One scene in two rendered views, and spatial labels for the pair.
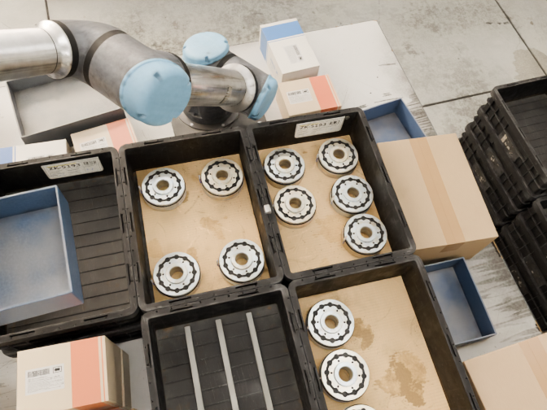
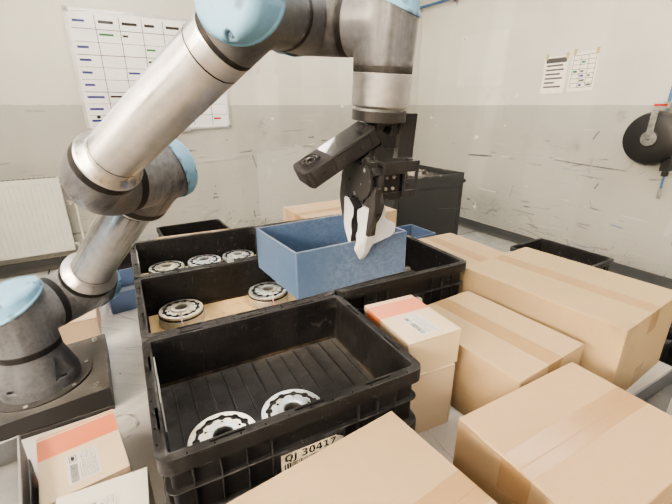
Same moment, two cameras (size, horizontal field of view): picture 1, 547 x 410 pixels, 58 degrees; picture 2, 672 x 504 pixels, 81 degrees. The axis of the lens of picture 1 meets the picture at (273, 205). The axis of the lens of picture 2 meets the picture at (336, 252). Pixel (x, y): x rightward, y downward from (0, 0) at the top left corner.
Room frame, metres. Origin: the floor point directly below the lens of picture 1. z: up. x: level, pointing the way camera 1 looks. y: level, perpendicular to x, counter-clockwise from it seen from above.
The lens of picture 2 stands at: (0.29, 1.02, 1.32)
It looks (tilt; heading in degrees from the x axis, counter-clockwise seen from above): 20 degrees down; 264
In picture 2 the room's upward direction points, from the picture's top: straight up
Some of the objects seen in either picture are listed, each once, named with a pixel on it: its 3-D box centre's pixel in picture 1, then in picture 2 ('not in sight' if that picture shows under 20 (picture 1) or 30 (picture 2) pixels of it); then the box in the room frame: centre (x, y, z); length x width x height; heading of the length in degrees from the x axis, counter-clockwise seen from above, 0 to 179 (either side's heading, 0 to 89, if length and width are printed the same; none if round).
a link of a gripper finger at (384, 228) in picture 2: not in sight; (377, 231); (0.17, 0.48, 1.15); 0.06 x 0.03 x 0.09; 24
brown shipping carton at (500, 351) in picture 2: not in sight; (484, 357); (-0.13, 0.29, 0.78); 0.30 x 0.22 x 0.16; 117
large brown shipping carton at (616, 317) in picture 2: not in sight; (557, 312); (-0.40, 0.15, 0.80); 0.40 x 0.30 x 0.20; 119
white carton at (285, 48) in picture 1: (287, 55); not in sight; (1.10, 0.03, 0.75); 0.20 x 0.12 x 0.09; 28
